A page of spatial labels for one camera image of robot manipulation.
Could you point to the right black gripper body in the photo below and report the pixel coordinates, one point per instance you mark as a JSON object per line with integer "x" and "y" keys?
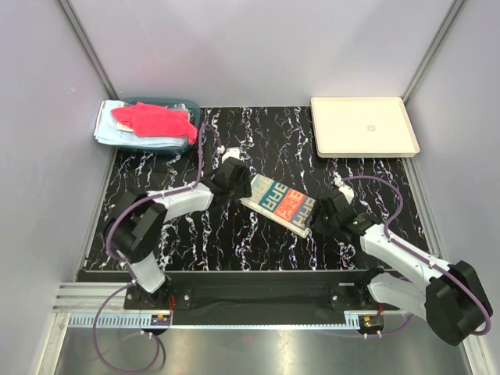
{"x": 320, "y": 223}

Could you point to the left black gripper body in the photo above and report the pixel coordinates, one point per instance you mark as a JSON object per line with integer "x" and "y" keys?
{"x": 241, "y": 190}

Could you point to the colourful bear print towel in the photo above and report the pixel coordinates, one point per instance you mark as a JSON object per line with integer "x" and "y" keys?
{"x": 280, "y": 203}

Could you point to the red towel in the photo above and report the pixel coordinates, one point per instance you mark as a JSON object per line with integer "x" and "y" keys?
{"x": 154, "y": 121}

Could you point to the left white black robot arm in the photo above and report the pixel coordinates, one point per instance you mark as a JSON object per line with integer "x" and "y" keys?
{"x": 133, "y": 228}

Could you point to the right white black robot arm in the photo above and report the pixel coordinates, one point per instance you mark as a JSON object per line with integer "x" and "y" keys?
{"x": 449, "y": 297}

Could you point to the black marble pattern mat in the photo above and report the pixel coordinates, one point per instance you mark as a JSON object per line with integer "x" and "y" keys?
{"x": 277, "y": 142}

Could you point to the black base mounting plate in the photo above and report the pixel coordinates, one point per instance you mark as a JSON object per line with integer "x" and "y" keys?
{"x": 335, "y": 289}

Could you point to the teal plastic basket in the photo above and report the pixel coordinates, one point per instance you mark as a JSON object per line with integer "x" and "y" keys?
{"x": 189, "y": 108}

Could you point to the cream plastic tray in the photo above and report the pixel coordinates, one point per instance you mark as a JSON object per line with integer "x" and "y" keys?
{"x": 362, "y": 127}

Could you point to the light blue towel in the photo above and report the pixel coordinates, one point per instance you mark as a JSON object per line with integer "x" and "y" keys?
{"x": 109, "y": 132}

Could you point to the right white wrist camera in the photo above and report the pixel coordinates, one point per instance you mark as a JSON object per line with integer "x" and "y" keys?
{"x": 345, "y": 190}

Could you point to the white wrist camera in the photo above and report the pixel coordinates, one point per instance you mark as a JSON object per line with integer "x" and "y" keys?
{"x": 231, "y": 152}
{"x": 345, "y": 190}

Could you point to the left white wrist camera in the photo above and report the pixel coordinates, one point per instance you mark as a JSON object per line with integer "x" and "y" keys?
{"x": 231, "y": 152}

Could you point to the aluminium rail with slots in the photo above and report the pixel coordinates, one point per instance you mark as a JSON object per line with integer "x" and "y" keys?
{"x": 102, "y": 307}

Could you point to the left aluminium frame post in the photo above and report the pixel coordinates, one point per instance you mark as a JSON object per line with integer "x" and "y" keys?
{"x": 88, "y": 49}

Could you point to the aluminium frame post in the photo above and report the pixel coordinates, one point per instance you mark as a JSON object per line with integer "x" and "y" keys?
{"x": 88, "y": 49}
{"x": 433, "y": 48}

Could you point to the right aluminium frame post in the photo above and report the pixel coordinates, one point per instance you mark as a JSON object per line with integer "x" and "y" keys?
{"x": 433, "y": 48}

